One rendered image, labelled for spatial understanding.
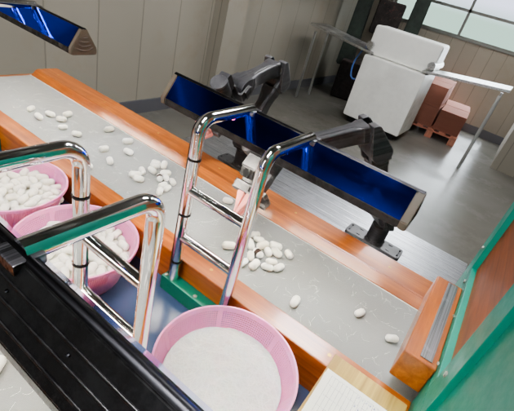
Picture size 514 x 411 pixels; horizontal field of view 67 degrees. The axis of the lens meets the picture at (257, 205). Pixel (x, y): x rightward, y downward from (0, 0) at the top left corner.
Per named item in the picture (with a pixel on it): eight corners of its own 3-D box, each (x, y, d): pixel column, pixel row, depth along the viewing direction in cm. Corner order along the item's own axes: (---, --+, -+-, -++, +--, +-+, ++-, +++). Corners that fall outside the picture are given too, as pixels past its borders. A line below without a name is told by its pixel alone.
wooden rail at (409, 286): (58, 107, 184) (57, 68, 174) (420, 337, 114) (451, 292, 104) (33, 110, 175) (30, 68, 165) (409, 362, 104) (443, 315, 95)
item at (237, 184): (236, 218, 98) (257, 190, 100) (214, 205, 101) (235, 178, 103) (241, 228, 104) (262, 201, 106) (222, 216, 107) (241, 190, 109)
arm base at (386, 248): (407, 243, 123) (413, 235, 129) (352, 213, 131) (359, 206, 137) (396, 261, 127) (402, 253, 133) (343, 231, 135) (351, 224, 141)
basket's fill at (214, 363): (212, 323, 86) (217, 305, 83) (295, 389, 78) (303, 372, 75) (130, 391, 69) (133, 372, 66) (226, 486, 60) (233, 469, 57)
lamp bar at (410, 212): (183, 99, 98) (187, 70, 94) (415, 218, 74) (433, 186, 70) (159, 102, 92) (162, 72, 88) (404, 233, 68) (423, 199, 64)
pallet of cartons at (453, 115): (464, 134, 591) (488, 92, 557) (451, 148, 507) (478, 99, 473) (416, 114, 622) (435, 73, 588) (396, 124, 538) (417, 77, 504)
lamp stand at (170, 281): (210, 254, 107) (248, 99, 84) (268, 294, 99) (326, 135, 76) (159, 286, 92) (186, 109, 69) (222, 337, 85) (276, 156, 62)
